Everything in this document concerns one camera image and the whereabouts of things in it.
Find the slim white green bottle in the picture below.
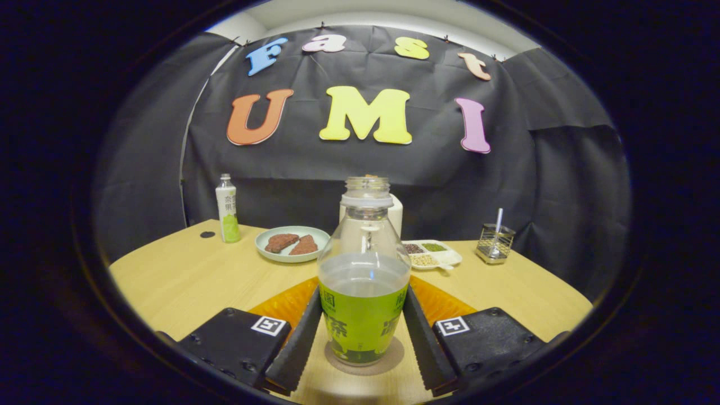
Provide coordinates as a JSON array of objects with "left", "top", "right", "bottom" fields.
[{"left": 215, "top": 173, "right": 242, "bottom": 244}]

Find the white divided snack tray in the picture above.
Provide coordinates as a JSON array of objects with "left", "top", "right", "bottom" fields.
[{"left": 402, "top": 240, "right": 463, "bottom": 271}]

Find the black backdrop cloth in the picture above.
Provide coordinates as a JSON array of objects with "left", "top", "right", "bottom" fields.
[{"left": 93, "top": 25, "right": 632, "bottom": 302}]

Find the round brown coaster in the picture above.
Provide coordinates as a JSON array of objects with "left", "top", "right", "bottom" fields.
[{"left": 325, "top": 336, "right": 406, "bottom": 376}]

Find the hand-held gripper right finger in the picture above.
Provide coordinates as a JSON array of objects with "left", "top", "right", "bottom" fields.
[{"left": 402, "top": 276, "right": 552, "bottom": 397}]

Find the brown bread slice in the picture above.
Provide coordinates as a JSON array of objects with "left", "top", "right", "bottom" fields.
[
  {"left": 265, "top": 233, "right": 300, "bottom": 254},
  {"left": 289, "top": 235, "right": 319, "bottom": 256}
]

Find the pale green plate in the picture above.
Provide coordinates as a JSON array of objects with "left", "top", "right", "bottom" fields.
[{"left": 255, "top": 226, "right": 331, "bottom": 264}]

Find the green label juice bottle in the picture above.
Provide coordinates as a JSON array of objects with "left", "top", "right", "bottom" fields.
[{"left": 318, "top": 176, "right": 412, "bottom": 367}]

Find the wooden table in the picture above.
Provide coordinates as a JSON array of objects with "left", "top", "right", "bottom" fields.
[{"left": 109, "top": 219, "right": 594, "bottom": 405}]

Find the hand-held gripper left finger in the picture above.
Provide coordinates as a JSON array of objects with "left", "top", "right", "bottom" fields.
[{"left": 177, "top": 276, "right": 323, "bottom": 394}]

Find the cream toaster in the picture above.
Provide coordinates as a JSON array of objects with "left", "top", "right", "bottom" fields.
[{"left": 339, "top": 194, "right": 404, "bottom": 240}]

